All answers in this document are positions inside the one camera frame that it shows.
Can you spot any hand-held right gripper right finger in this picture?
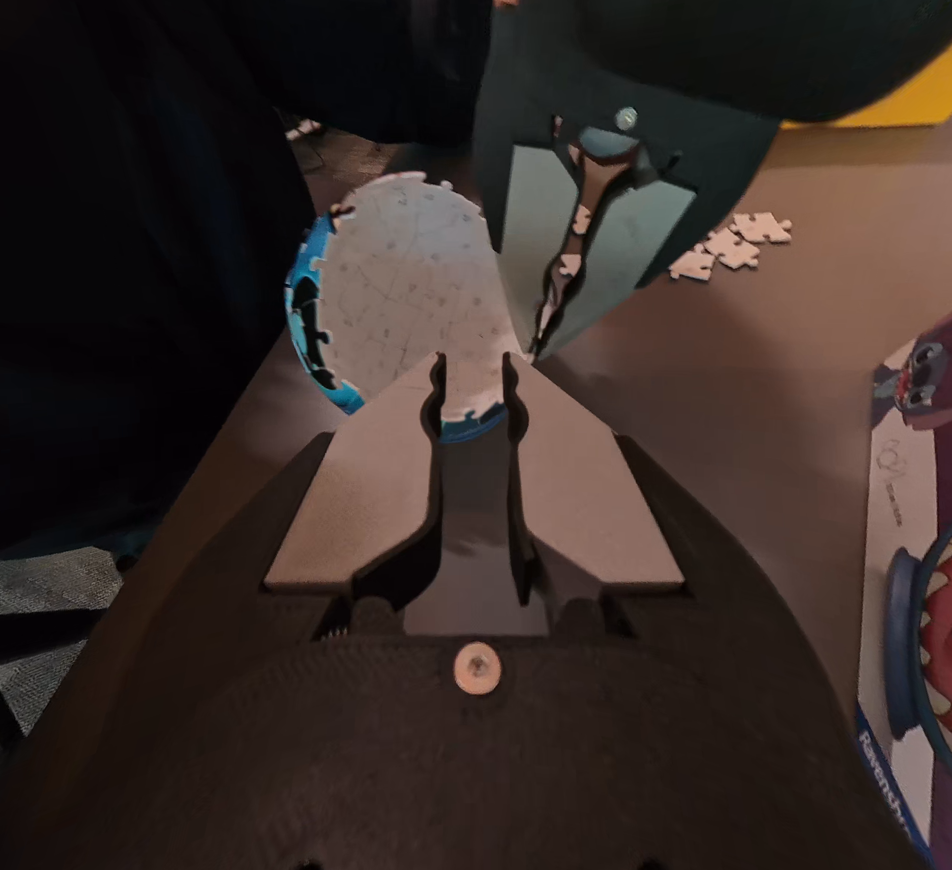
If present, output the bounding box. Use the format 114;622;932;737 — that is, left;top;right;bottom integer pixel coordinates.
502;351;687;607

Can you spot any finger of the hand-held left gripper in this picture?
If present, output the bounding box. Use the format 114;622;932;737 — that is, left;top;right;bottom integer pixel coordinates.
500;143;586;358
534;184;698;363

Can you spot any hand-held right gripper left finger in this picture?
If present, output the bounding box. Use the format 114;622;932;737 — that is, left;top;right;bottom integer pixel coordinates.
262;351;449;614

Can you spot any pile of puzzle pieces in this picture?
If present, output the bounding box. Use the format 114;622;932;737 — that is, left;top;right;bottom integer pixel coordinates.
558;204;793;283

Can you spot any blue white puzzle ball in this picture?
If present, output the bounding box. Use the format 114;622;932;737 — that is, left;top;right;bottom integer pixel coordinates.
285;171;525;445

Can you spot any cartoon print puzzle box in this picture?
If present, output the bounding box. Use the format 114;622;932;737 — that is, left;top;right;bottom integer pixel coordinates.
855;312;952;870

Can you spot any yellow plastic bin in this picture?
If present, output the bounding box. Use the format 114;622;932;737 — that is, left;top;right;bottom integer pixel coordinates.
781;44;952;130

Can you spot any person's dark clothing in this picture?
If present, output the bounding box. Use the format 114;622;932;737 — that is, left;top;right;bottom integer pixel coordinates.
0;0;321;559

